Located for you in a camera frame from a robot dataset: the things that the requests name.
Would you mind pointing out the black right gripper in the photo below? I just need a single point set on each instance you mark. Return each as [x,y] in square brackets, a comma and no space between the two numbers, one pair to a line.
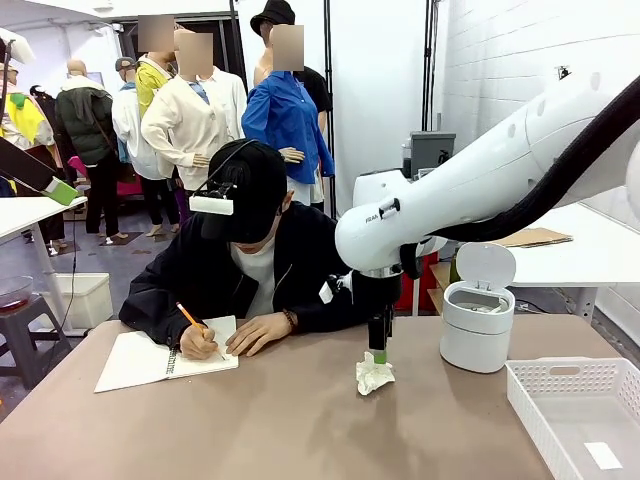
[377,295]

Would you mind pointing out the white paper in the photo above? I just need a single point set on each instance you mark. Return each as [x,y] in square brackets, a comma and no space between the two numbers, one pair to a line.
[374,375]

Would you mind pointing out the orange pencil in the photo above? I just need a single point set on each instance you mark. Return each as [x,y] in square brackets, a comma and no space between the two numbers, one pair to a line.
[192,320]

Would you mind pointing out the white spiral notebook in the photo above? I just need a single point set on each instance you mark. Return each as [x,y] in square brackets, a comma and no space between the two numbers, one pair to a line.
[135,362]

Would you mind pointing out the person's left forearm black sleeve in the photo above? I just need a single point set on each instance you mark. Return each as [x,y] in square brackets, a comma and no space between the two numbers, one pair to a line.
[330,315]

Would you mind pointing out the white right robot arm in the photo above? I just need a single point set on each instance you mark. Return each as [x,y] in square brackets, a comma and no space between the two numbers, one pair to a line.
[475,185]

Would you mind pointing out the person's right forearm black sleeve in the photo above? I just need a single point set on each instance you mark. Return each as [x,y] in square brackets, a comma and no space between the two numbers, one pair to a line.
[155,310]

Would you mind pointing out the person's left hand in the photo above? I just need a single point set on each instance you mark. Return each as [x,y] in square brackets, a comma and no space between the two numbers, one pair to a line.
[255,335]

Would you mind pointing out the person's right hand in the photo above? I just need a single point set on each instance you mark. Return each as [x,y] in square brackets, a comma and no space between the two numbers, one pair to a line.
[197,345]

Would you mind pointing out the white table with leg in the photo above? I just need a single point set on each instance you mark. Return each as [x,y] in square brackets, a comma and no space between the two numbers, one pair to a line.
[30,215]

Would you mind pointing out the mannequin in yellow vest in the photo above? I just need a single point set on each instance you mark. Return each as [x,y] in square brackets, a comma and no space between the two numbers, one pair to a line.
[25,120]

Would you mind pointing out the red bag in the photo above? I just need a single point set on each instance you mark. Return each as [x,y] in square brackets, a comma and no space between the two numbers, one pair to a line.
[427,285]

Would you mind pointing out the white round trash bin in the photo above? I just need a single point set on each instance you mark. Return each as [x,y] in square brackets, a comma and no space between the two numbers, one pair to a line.
[475,335]

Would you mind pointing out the clear glass bowl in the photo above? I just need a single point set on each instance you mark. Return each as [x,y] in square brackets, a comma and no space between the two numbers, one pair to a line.
[15,292]

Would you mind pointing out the person's black jacket torso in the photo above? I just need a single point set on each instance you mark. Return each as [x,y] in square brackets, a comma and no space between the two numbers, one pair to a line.
[290,255]

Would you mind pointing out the white plastic crate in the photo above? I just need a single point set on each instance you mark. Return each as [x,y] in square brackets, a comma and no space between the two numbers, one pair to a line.
[90,300]

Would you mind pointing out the mannequin in yellow jacket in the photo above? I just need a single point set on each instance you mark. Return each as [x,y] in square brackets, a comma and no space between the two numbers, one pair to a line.
[150,85]

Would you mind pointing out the grey plastic stool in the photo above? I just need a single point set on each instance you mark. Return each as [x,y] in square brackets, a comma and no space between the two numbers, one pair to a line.
[25,330]

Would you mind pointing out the mannequin in cream cardigan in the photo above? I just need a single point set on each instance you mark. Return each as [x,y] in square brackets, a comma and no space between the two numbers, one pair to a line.
[190,125]

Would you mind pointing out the brown cardboard sheet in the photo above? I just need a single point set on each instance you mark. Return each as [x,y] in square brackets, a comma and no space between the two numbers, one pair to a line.
[540,237]

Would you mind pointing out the grey box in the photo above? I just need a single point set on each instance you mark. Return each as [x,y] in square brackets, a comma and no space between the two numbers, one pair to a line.
[425,150]

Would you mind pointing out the black cap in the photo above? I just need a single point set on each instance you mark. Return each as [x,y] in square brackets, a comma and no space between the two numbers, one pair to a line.
[250,190]

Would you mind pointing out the white perforated plastic basket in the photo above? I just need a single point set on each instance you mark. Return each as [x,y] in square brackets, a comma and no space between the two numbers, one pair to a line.
[575,425]

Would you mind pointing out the large white table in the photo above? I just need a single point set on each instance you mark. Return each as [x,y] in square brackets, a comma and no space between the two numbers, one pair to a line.
[575,260]

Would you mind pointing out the mannequin in blue shirt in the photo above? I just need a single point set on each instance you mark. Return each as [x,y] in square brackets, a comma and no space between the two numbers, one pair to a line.
[287,120]

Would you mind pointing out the black backdrop pole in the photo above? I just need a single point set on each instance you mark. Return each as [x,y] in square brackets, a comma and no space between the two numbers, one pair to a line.
[327,100]
[428,65]

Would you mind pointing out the mannequin in black t-shirt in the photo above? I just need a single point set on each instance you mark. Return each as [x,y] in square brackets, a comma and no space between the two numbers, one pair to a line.
[317,90]

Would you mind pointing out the black bucket hat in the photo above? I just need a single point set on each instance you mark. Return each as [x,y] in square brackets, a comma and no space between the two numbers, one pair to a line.
[272,15]

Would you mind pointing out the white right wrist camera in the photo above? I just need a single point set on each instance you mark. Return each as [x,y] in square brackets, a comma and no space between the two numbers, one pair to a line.
[330,290]

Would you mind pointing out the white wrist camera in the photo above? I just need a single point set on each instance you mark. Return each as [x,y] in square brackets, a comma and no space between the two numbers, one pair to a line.
[330,290]
[20,47]

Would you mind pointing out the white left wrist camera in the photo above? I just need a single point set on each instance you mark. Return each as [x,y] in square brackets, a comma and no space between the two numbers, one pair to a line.
[20,47]

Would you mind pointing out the white head-mounted camera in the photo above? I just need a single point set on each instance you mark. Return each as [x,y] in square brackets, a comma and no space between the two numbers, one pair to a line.
[211,204]

